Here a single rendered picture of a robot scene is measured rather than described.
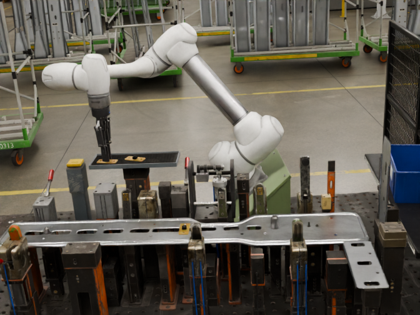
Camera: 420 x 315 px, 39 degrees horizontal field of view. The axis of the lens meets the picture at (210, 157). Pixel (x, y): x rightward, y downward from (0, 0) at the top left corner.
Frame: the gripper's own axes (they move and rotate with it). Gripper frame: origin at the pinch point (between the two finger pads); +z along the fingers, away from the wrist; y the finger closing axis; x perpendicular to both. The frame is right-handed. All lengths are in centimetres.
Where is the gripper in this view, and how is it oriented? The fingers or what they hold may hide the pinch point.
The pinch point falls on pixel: (105, 152)
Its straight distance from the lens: 251.0
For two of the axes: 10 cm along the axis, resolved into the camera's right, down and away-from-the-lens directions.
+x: 9.8, 0.1, -1.9
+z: 0.6, 9.3, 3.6
